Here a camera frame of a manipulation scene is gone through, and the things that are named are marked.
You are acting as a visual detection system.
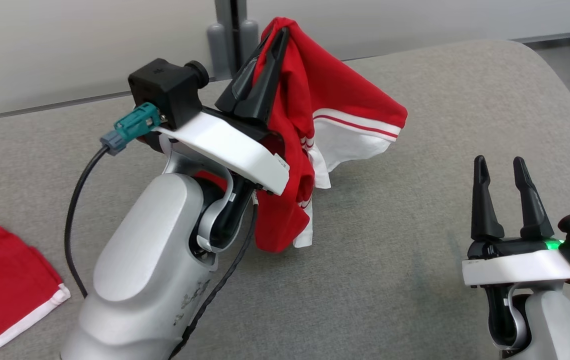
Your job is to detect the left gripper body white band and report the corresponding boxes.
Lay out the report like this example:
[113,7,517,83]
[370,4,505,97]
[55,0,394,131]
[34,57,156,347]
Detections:
[154,105,291,197]

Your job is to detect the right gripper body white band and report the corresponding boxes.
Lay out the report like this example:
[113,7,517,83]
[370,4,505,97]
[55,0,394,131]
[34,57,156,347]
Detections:
[462,237,570,287]

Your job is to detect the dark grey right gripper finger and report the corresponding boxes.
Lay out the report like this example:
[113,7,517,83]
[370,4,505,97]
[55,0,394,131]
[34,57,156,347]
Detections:
[471,155,506,242]
[512,156,556,241]

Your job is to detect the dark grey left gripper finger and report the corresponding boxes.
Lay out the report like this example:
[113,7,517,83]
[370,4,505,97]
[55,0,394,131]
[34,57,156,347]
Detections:
[237,28,291,127]
[214,44,273,116]

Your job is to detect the red jersey with black lettering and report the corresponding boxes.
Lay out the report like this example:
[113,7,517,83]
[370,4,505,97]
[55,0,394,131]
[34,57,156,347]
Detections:
[252,16,409,254]

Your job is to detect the red shorts with white trim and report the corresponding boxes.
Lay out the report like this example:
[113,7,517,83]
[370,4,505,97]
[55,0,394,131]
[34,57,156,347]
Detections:
[0,222,72,360]

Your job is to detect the grey cylindrical post foot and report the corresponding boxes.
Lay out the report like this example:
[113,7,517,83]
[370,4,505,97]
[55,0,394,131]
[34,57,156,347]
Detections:
[238,19,261,63]
[206,22,232,82]

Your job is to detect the dark grey partition post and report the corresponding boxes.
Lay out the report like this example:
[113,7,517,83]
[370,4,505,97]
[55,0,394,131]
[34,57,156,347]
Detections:
[214,0,247,78]

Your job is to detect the black cable with teal connector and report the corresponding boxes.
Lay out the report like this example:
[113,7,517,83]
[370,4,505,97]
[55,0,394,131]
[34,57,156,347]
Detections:
[64,102,162,299]

